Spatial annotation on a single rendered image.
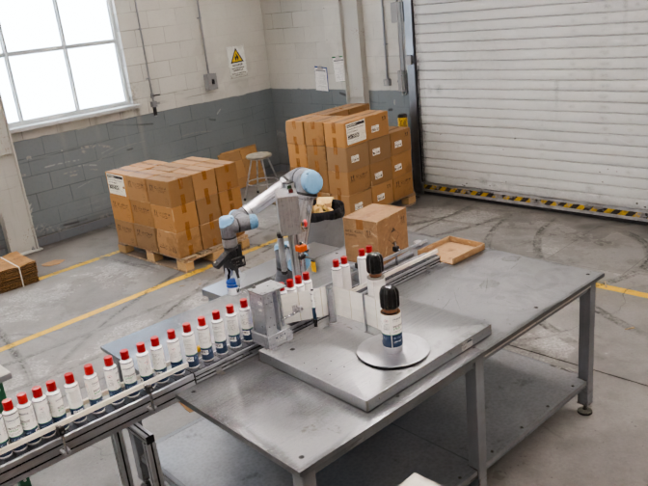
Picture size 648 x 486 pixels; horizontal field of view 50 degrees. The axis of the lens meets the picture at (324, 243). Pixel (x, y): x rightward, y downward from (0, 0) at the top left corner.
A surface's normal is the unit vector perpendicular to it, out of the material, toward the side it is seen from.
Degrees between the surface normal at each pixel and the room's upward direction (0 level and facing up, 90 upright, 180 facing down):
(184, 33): 90
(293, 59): 90
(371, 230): 90
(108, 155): 90
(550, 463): 0
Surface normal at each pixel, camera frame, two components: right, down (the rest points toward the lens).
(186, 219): 0.72, 0.15
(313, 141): -0.66, 0.32
